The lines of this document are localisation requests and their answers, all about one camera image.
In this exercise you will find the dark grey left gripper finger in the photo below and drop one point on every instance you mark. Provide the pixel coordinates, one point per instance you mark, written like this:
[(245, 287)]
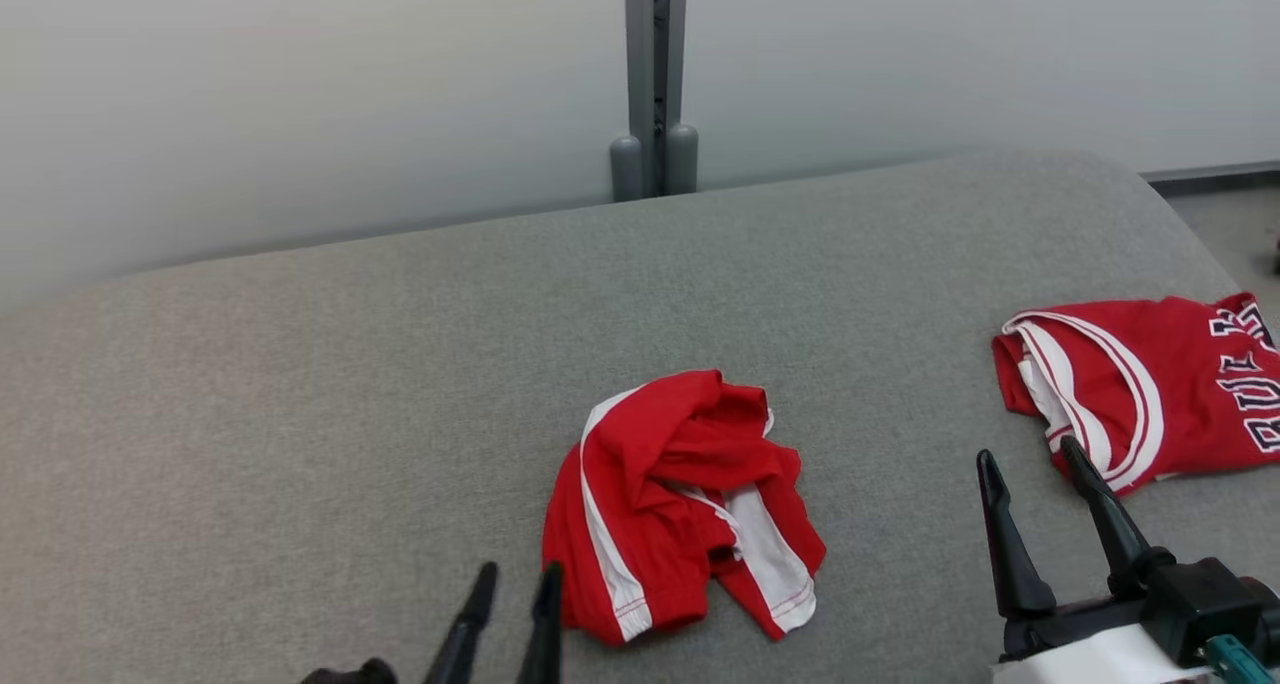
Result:
[(465, 634), (545, 634)]

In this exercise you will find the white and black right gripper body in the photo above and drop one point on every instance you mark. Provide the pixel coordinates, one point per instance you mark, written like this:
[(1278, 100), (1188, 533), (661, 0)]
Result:
[(1090, 659)]

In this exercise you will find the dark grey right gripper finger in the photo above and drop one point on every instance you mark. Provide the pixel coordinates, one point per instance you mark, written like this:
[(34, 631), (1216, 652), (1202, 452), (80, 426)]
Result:
[(1015, 564), (1115, 534)]

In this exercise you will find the red basketball jersey white trim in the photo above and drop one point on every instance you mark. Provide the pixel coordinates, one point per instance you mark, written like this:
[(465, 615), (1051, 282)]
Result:
[(1190, 384)]

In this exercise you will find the red shorts white side stripe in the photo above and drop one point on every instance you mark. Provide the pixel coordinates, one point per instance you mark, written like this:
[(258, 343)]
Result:
[(650, 464)]

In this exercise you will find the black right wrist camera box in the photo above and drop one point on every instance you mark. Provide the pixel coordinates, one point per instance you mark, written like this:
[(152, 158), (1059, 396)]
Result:
[(1200, 599)]

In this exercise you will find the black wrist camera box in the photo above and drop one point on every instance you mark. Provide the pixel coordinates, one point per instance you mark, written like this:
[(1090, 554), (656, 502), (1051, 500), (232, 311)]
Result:
[(1200, 599), (350, 674)]

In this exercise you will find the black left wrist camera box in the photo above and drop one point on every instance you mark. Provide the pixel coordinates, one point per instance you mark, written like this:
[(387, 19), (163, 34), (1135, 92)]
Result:
[(350, 674)]

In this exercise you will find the dark grey wall baseboard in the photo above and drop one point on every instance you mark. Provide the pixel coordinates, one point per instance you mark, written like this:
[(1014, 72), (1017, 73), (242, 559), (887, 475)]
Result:
[(1215, 174)]

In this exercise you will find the grey round post cap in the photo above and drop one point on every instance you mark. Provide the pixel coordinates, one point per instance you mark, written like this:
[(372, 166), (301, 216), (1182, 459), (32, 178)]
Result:
[(681, 164), (626, 174)]

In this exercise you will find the grey metal wall post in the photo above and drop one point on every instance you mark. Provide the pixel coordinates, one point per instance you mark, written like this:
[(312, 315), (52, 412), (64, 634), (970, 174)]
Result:
[(655, 44)]

